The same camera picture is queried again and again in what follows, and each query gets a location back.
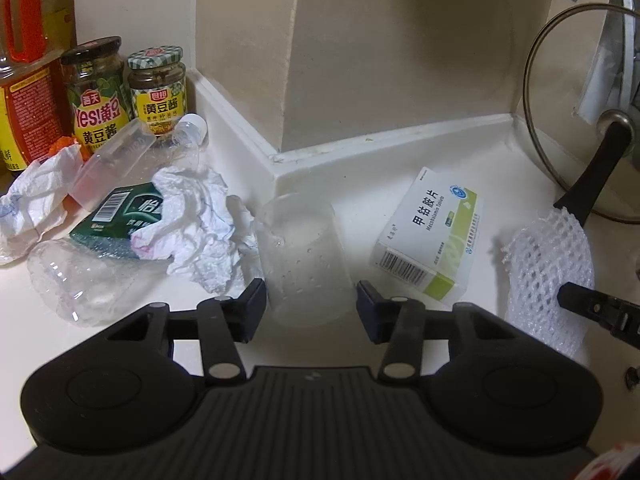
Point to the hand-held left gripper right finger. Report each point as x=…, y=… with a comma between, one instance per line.
x=367, y=310

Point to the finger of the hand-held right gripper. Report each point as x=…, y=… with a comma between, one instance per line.
x=575, y=296

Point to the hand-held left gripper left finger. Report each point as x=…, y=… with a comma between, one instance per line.
x=255, y=307

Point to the white foam net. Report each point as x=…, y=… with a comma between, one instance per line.
x=545, y=250

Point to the clear plastic cup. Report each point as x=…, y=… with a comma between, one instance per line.
x=302, y=260

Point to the white tissue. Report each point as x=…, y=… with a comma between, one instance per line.
x=200, y=225

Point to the white paper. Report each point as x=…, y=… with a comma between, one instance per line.
x=35, y=200

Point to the white green medicine box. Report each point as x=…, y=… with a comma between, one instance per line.
x=430, y=230

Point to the crushed clear plastic bottle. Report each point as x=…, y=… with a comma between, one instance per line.
x=120, y=215

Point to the clear bottle white cap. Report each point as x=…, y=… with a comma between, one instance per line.
x=125, y=155

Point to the small glass sauce jar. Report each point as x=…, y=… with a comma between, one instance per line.
x=157, y=100

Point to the large glass sauce jar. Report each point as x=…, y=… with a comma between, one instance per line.
x=95, y=110

